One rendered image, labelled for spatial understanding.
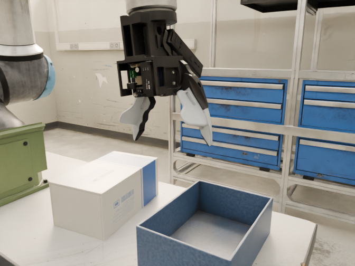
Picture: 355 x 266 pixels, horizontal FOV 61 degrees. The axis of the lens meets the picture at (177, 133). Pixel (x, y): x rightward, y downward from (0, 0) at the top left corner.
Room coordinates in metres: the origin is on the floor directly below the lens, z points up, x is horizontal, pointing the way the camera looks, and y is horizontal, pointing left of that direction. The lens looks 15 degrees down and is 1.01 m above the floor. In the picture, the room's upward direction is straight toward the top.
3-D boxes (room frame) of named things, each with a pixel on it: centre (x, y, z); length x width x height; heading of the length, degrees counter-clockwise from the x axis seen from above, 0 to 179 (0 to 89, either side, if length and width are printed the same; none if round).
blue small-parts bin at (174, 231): (0.44, -0.05, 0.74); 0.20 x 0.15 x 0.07; 148
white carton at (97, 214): (0.57, 0.14, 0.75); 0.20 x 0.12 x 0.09; 156
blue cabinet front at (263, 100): (1.92, -0.33, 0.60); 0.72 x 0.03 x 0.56; 58
